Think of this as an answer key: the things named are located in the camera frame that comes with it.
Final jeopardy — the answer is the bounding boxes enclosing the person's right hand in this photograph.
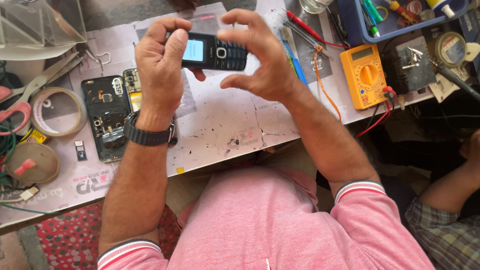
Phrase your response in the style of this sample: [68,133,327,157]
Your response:
[217,8,301,104]

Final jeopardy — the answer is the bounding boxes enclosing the person's left hand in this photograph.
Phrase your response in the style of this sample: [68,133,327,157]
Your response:
[134,17,207,131]

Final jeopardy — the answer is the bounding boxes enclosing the black keypad phone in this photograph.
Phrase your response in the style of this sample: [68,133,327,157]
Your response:
[166,32,249,72]

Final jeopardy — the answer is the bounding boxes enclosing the blue toothbrush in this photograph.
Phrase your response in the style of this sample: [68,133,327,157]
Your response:
[278,25,309,88]

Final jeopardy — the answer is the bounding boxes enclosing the smartphone circuit board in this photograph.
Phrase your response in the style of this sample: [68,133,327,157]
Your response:
[123,68,143,113]

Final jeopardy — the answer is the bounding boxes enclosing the metal tweezers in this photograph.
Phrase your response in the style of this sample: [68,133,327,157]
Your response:
[283,19,333,59]

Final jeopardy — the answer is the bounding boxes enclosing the red test probe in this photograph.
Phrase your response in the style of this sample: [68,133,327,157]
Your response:
[282,8,352,50]

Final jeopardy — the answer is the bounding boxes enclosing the black wristwatch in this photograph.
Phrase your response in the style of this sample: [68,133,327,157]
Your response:
[123,112,177,147]

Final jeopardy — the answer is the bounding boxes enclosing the clear glass jar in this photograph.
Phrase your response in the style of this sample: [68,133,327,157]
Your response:
[299,0,334,15]

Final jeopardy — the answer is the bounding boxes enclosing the printed paper table cover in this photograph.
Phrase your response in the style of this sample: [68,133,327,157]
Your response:
[0,0,436,227]

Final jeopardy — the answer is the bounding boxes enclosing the clear adhesive tape roll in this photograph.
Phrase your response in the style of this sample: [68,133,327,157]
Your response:
[30,87,88,138]

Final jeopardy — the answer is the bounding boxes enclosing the yellow multimeter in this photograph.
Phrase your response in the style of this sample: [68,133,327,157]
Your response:
[340,44,389,111]

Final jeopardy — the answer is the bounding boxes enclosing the small sim card tray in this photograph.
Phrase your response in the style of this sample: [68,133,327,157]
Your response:
[74,140,88,162]

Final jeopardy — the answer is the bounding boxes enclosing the green pen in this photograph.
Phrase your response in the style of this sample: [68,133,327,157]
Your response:
[361,0,384,38]

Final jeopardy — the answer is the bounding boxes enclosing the red and black probe leads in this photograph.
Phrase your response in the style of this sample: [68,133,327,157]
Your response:
[356,86,398,138]

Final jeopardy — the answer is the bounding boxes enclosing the clear plastic box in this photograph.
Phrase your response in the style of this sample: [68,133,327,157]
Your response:
[0,0,88,49]

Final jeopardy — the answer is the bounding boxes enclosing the blue plastic tray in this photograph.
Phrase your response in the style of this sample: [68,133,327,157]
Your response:
[337,0,470,47]

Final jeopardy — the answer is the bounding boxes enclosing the black power supply block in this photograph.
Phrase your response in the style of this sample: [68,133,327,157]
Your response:
[380,36,438,96]

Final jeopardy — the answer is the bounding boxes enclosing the small yellow box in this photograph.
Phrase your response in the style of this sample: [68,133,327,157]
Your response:
[20,128,50,145]

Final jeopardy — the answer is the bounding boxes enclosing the red yellow screwdriver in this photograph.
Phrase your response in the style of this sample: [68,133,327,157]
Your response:
[384,0,418,25]

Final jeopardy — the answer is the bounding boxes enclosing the round brown lid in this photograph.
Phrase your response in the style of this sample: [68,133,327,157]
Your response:
[4,142,61,185]

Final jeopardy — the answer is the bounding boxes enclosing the pink polo shirt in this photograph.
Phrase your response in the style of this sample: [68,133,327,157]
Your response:
[96,167,436,270]

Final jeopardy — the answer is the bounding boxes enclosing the white charger plug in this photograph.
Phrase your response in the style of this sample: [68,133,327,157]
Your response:
[19,185,40,202]

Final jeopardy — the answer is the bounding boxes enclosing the white glue bottle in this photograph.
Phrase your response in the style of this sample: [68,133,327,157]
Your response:
[425,0,457,19]

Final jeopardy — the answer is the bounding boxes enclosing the soldering iron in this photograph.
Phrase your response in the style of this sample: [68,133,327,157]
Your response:
[430,59,480,103]

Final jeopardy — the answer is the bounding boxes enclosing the red dotted cloth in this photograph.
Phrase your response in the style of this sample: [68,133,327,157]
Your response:
[35,202,181,270]

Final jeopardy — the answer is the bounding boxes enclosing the orange cord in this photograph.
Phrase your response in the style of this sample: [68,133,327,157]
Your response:
[313,45,343,122]

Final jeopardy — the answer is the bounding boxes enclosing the opened black smartphone frame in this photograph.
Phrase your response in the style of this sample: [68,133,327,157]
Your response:
[81,76,132,164]

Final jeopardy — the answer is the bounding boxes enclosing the pink handled scissors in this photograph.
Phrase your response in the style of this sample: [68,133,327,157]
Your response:
[0,52,84,137]

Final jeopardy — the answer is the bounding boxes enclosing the green cables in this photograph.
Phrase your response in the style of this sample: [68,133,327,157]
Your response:
[0,62,61,215]

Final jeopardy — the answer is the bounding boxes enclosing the solder wire spool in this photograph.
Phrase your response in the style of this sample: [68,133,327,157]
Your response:
[427,31,470,69]

